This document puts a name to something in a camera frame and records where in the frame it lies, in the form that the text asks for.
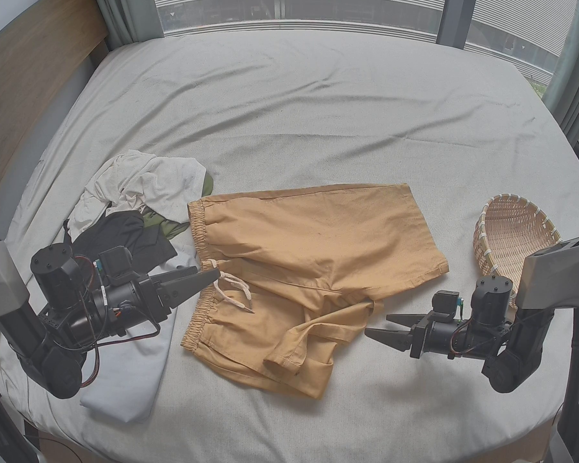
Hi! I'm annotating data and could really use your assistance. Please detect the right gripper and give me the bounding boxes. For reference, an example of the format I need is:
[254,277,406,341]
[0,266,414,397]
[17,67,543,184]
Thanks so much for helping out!
[365,312,469,360]

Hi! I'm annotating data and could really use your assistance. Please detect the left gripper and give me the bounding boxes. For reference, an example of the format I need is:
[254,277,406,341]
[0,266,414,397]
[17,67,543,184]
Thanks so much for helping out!
[101,265,222,328]

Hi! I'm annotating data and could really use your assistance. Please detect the tan shorts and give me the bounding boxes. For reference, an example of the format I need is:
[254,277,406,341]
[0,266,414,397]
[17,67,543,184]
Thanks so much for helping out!
[181,183,450,399]

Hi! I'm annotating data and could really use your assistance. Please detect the green garment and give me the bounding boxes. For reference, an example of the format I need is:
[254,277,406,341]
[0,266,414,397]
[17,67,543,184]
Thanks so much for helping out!
[140,172,216,243]

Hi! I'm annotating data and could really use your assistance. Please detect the black garment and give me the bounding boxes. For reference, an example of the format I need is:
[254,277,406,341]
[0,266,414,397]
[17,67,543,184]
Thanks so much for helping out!
[62,210,178,279]

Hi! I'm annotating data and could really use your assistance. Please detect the white garment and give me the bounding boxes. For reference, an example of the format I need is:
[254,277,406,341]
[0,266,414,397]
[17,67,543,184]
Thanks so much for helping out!
[69,149,208,240]

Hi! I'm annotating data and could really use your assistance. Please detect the pale blue garment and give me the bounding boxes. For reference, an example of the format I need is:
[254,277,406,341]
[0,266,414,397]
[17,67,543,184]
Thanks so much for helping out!
[79,251,198,423]

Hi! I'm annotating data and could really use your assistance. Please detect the round woven basket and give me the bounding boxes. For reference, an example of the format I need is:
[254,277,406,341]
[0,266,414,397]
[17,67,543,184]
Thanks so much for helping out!
[473,193,563,312]

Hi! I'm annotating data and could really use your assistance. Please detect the bed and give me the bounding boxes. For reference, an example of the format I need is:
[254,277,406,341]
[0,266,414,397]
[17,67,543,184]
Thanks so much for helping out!
[0,0,579,463]

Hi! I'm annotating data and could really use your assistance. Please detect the grey-green curtain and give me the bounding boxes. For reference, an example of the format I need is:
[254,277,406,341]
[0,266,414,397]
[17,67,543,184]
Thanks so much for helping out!
[84,0,167,53]
[543,0,579,140]

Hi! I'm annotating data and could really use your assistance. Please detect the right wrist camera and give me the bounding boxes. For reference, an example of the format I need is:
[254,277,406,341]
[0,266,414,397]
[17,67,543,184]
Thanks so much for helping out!
[432,290,464,317]

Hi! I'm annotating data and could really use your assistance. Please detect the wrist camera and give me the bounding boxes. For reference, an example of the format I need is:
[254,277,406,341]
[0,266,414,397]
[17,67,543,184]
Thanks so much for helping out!
[432,290,464,317]
[94,246,139,286]

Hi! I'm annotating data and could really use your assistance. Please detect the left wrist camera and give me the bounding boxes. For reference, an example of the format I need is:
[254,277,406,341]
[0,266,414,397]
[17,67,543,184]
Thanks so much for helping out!
[94,246,139,286]

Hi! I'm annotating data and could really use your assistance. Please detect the black cable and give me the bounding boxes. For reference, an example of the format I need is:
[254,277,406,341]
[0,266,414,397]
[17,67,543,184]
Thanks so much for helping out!
[77,319,161,390]

